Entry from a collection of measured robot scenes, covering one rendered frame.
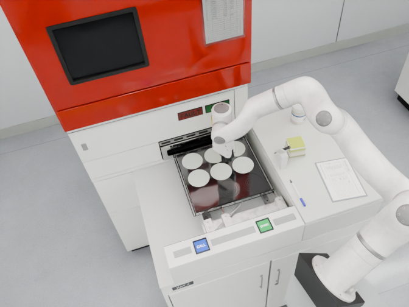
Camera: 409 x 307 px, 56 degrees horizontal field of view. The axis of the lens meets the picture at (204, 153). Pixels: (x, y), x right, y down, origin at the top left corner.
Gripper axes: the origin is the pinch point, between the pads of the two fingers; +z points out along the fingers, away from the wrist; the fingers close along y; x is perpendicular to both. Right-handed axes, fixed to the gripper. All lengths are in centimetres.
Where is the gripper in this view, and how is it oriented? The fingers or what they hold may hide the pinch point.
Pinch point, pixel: (224, 158)
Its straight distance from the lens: 181.1
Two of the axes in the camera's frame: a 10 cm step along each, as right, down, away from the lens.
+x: 6.6, -6.0, 4.5
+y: 7.5, 4.6, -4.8
